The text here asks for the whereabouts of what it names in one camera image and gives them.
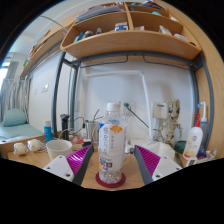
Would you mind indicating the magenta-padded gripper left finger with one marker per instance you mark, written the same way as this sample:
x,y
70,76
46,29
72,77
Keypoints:
x,y
78,161

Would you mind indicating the blue tube with white cap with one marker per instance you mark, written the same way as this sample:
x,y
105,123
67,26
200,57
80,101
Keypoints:
x,y
48,131

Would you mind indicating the wooden tree creature figurine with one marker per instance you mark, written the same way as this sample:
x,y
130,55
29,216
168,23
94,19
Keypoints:
x,y
171,123

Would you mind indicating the wooden shelf unit with items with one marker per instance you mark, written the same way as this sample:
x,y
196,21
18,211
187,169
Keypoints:
x,y
133,41

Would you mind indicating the flat round red coaster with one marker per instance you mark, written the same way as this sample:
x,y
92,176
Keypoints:
x,y
100,181

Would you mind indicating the white pump bottle red top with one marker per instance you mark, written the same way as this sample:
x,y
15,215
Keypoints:
x,y
193,140

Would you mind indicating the clear plastic water bottle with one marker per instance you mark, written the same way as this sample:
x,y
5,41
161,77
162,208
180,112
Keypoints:
x,y
111,146

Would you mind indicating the cream ceramic cup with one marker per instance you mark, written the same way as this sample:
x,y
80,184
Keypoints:
x,y
58,150

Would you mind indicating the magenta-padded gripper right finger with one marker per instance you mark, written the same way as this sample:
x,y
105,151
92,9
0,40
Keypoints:
x,y
150,161

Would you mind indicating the light wooden wardrobe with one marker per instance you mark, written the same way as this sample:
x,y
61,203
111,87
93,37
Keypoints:
x,y
216,106

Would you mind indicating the bed with teal bedding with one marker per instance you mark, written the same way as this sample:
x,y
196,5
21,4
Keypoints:
x,y
15,118

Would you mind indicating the black electric shaver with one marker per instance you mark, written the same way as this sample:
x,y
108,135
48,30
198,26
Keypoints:
x,y
65,126

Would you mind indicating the grey metal desk frame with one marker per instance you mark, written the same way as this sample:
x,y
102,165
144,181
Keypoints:
x,y
56,100

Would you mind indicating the white crumpled paper bag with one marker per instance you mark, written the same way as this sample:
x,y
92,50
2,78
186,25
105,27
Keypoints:
x,y
163,150

